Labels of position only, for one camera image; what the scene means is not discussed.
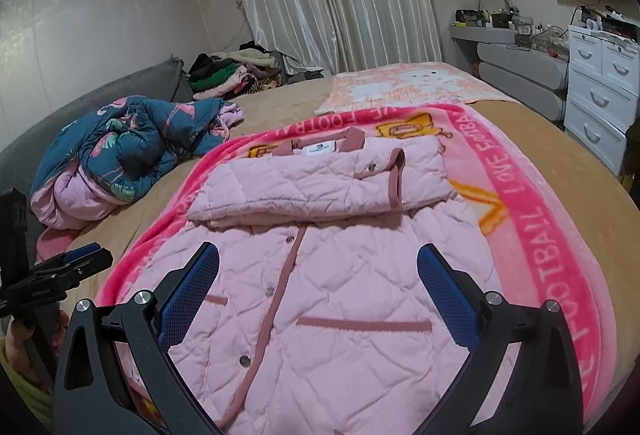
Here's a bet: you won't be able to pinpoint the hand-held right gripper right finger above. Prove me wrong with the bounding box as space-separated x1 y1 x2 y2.
417 242 585 435

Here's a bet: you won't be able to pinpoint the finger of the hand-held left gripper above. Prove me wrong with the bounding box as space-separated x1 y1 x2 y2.
35 242 101 273
22 249 115 301

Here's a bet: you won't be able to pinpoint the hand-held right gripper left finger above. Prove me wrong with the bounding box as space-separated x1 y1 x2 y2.
52 241 221 435

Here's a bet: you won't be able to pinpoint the pink quilted jacket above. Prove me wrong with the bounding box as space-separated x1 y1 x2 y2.
127 128 516 435

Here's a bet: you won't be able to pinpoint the person's left forearm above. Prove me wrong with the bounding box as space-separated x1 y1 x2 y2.
0 350 53 421

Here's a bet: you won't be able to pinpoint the pile of folded clothes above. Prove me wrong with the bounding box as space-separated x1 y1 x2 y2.
187 41 331 101

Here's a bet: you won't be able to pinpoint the person's left hand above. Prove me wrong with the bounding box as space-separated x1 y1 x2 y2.
0 311 68 366

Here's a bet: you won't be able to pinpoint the pink towel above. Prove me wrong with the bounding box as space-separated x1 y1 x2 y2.
37 227 76 262

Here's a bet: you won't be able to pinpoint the pink printed fleece blanket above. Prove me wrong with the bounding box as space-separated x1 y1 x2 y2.
95 102 618 435

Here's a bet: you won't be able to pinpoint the blue floral comforter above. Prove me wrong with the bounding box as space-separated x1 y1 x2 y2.
30 96 231 230

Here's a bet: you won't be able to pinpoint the grey padded headboard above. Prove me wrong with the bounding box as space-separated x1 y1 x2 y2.
0 58 193 236

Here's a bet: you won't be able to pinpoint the lilac garment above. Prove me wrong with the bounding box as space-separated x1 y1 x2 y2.
220 105 246 138

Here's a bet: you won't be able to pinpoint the bed with tan sheet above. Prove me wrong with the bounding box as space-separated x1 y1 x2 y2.
37 60 640 435

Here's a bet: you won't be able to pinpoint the peach printed blanket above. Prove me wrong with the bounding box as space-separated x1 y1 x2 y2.
315 61 521 116

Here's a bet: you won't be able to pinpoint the grey dressing desk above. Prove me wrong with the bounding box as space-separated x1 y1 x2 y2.
448 22 571 121

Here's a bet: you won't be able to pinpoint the dark fluffy garment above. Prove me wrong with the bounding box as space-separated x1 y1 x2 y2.
620 121 640 191

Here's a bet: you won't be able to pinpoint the white drawer cabinet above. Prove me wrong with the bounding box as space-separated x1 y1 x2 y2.
564 22 640 176

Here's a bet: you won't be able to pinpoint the clutter of small desk items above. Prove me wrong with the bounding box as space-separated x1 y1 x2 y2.
455 8 571 58

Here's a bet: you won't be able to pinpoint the black boxes and gadgets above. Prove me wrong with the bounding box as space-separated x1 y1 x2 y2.
570 5 640 41

